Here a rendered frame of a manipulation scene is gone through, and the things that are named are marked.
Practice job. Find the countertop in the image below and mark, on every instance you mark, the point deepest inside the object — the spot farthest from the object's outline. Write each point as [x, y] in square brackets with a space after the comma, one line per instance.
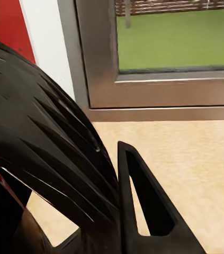
[187, 159]

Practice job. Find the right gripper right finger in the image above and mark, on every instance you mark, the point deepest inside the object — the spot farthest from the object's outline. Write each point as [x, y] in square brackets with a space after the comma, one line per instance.
[169, 233]

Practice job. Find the fixed window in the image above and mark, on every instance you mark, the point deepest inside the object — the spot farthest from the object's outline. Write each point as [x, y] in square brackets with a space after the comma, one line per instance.
[146, 60]

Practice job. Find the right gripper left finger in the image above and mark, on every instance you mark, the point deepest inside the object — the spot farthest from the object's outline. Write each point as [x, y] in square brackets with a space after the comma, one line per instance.
[14, 196]

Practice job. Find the electric kettle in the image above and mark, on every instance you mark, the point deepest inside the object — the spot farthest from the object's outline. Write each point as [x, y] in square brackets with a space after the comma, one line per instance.
[48, 143]

